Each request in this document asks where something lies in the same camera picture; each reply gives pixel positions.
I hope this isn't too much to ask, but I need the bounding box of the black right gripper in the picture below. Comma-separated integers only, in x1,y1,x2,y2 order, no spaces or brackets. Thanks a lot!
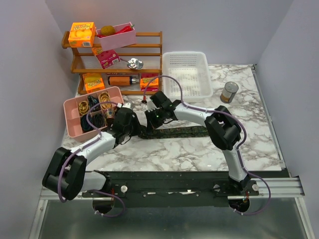
144,108,165,133

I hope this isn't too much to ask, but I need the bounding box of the dark green nature-print tie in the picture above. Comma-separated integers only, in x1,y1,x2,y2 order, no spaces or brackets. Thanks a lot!
139,126,209,139

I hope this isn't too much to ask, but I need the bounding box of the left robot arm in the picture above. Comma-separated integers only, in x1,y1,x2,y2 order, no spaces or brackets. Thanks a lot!
42,107,141,202

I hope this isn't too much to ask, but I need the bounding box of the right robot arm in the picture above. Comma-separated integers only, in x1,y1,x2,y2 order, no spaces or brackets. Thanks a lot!
142,91,251,195

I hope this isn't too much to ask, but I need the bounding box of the rolled colourful pop-art tie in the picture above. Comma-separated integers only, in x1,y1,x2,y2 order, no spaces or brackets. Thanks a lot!
104,108,115,124

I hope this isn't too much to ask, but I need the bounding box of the rolled black patterned tie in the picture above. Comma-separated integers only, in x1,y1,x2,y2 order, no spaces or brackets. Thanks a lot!
92,114,105,128

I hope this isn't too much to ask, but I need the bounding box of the rolled gold tie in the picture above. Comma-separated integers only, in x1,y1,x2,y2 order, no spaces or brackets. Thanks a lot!
98,92,110,105

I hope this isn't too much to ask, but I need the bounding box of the rolled blue striped tie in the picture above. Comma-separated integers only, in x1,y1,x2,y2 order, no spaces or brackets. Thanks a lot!
80,115,93,133

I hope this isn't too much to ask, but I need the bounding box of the rolled dark blue tie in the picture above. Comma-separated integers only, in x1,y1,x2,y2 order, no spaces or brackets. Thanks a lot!
87,95,99,109

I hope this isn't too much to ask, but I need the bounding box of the orange Scrub Mommy box bottom right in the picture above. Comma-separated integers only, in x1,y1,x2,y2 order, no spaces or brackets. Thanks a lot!
140,73,160,92

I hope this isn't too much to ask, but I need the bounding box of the orange cylindrical bottle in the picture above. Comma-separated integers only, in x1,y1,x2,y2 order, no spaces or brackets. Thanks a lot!
108,76,139,86

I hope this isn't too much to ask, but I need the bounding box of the rolled yellow tie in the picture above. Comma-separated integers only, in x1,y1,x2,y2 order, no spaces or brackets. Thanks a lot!
78,101,89,116

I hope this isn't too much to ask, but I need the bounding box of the pink divided organizer box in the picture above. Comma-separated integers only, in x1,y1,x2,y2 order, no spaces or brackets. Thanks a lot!
63,87,124,142

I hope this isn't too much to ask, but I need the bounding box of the wooden shelf rack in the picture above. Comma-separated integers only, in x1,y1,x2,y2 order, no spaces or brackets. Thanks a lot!
61,30,163,96

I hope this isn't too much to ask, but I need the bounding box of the orange Scrub Daddy box bottom left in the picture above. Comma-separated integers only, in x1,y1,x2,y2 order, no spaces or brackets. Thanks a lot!
82,73,105,94

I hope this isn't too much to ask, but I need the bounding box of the orange scrub daddy box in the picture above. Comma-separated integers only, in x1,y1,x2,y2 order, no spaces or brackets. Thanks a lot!
68,22,96,48
82,73,105,94

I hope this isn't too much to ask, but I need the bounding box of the silver metal scoop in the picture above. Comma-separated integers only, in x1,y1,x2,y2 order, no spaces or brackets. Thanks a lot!
120,58,144,70

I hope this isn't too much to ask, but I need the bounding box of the white plastic basket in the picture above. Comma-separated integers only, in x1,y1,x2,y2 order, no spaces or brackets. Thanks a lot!
162,51,213,103

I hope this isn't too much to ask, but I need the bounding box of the pink sponge box middle shelf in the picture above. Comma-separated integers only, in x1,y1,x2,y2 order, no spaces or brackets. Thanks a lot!
92,47,120,69

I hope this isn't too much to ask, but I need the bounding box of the metal tin can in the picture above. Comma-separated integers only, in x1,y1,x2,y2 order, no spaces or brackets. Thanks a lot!
220,82,239,103

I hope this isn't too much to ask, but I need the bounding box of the pink rectangular tray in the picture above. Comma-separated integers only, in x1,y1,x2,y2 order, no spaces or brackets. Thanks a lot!
94,22,137,51

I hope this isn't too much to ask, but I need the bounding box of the red chili pepper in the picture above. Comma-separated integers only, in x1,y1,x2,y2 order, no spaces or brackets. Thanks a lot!
96,24,135,38

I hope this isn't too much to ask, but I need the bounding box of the brown round sponge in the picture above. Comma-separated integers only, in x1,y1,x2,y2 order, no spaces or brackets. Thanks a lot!
100,25,116,36

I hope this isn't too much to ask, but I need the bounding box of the orange Scrub Daddy box top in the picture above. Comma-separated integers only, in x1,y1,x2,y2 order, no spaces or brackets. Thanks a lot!
68,22,96,48

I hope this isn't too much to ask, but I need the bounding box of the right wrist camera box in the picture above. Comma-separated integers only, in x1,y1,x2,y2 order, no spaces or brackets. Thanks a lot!
147,98,157,112

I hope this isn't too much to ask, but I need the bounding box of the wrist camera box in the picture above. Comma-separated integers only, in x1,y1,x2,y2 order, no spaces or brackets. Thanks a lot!
117,103,132,109
147,98,157,112

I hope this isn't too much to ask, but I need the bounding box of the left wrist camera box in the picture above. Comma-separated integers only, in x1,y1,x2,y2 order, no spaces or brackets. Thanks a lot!
117,103,132,109

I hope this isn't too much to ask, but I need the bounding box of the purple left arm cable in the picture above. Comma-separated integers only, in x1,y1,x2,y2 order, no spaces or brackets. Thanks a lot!
56,101,127,219

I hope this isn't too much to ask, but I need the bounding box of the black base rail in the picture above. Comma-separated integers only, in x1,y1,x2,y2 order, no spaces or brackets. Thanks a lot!
49,170,306,209

